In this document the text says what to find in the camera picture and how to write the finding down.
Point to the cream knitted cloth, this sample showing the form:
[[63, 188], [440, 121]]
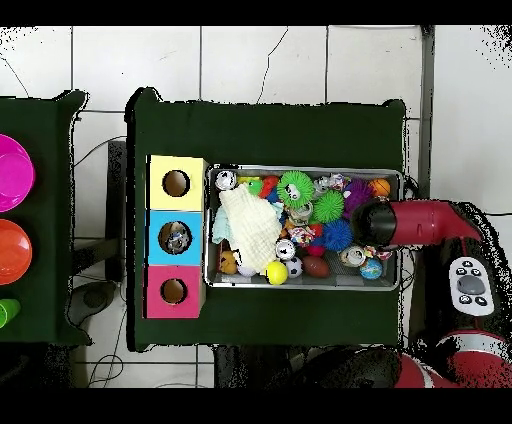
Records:
[[250, 228]]

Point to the bag of coloured spiky balls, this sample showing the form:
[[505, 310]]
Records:
[[260, 188]]

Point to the green spiky ball with eyes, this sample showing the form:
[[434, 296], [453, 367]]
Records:
[[295, 190]]

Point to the brown toy football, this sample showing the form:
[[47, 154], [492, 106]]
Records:
[[316, 266]]

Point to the purple spiky ball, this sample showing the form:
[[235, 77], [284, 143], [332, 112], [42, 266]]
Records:
[[358, 194]]

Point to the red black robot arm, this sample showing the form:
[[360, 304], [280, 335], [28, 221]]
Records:
[[432, 224]]

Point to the wooden box with three holes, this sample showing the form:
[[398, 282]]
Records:
[[192, 224]]

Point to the clear mesh bin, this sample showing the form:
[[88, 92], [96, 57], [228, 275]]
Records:
[[214, 280]]

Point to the red silver soda can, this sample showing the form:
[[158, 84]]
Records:
[[352, 256], [226, 179]]

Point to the yellow ball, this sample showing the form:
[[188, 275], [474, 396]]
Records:
[[277, 273]]

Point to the small soccer ball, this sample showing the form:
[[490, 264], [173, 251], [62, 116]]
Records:
[[294, 267]]

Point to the plain green spiky ball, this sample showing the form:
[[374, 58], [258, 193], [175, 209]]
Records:
[[328, 206]]

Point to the blue spiky ball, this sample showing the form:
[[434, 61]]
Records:
[[338, 235]]

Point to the small globe ball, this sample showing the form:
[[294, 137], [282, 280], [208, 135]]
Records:
[[370, 269]]

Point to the orange plate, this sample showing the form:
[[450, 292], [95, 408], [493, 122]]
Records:
[[12, 252]]

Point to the pink plate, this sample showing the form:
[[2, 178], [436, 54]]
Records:
[[12, 172]]

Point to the green cup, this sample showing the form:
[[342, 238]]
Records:
[[6, 312]]

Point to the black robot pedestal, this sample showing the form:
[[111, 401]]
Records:
[[240, 368]]

